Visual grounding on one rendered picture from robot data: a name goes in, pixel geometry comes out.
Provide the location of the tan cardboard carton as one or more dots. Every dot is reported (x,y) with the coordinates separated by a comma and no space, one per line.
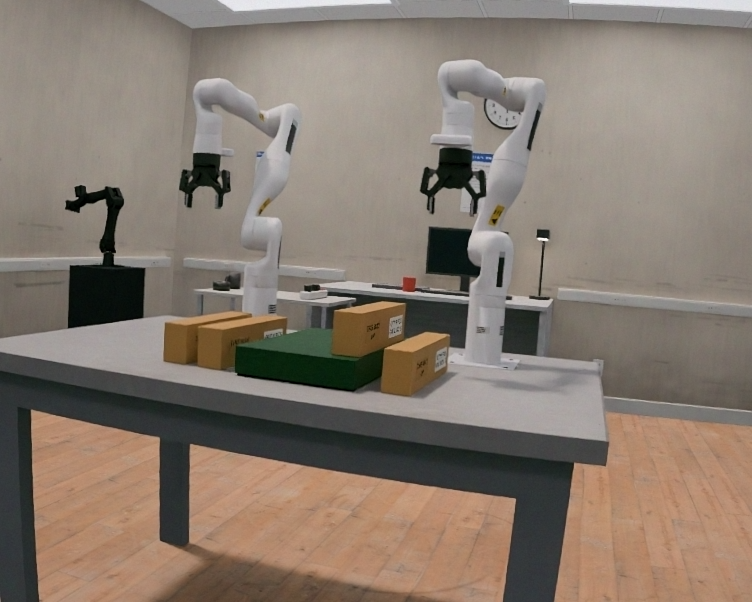
(217,342)
(181,336)
(360,330)
(412,364)

